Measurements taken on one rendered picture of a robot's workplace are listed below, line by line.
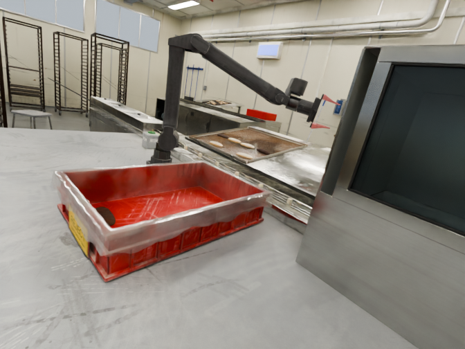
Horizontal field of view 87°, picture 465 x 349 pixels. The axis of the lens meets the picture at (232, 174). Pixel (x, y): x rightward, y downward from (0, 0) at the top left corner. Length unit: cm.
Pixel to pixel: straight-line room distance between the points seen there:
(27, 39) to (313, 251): 786
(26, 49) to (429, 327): 807
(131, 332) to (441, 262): 49
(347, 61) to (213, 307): 482
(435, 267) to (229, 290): 35
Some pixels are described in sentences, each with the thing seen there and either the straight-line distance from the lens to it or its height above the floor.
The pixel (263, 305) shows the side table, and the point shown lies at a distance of 52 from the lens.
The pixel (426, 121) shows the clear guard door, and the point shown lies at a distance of 51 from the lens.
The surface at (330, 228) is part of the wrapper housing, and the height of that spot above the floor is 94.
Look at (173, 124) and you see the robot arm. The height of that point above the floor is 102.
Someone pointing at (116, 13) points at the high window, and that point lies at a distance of 853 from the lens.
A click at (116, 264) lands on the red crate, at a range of 51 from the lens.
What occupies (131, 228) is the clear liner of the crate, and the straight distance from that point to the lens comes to 47.
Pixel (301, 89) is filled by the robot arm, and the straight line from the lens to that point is 110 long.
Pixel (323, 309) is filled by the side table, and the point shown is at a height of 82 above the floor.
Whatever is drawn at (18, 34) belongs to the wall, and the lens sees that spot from 806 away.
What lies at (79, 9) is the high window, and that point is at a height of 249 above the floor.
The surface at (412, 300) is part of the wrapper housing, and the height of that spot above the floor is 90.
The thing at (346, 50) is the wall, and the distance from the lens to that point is 512.
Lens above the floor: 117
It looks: 17 degrees down
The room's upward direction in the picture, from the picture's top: 11 degrees clockwise
